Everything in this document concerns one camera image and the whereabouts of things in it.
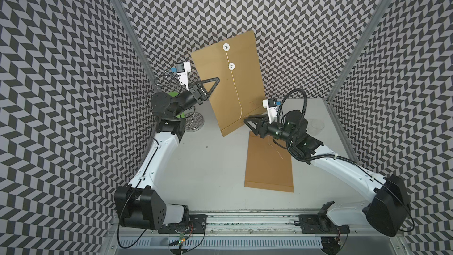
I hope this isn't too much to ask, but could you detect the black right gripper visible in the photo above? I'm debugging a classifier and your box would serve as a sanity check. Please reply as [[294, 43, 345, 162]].
[[243, 113, 296, 144]]

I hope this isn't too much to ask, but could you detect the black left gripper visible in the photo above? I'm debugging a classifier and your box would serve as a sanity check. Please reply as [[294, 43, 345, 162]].
[[173, 77, 219, 118]]

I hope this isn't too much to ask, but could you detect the white file bag string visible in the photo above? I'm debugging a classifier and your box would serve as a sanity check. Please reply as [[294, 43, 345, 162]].
[[268, 143, 284, 161]]

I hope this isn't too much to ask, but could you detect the brown kraft file bag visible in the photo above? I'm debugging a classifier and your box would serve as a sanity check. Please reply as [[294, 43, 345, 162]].
[[244, 132, 294, 192]]

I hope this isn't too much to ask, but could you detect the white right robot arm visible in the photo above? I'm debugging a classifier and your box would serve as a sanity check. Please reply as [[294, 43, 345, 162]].
[[244, 110, 411, 237]]

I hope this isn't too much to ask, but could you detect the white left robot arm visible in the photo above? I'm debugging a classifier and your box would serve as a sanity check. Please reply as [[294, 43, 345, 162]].
[[114, 77, 220, 230]]

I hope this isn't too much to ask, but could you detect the green plastic wine glass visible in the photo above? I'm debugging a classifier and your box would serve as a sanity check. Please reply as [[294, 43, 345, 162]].
[[168, 90, 190, 118]]

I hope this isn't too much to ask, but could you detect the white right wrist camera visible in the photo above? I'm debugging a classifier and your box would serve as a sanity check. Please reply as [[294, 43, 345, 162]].
[[263, 98, 281, 123]]

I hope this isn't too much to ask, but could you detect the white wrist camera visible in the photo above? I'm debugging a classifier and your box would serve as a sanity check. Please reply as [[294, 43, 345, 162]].
[[171, 61, 192, 90], [263, 98, 281, 123]]

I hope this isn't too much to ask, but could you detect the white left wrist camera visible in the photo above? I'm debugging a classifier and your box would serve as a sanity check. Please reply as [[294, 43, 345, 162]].
[[171, 61, 192, 90]]

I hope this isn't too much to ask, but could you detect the black corrugated right cable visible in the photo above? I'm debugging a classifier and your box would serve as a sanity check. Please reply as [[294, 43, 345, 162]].
[[277, 88, 355, 164]]

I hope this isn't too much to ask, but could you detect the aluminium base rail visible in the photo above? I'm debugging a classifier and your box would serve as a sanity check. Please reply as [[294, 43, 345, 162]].
[[98, 210, 412, 255]]

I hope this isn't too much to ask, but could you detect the left aluminium corner post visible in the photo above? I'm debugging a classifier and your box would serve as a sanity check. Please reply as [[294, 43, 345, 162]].
[[110, 0, 157, 88]]

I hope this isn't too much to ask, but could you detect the aluminium corner post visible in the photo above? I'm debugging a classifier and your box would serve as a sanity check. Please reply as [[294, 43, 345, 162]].
[[323, 0, 392, 162], [110, 0, 157, 88]]

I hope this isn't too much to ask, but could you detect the right aluminium corner post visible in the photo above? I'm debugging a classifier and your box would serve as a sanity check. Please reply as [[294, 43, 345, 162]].
[[323, 0, 392, 162]]

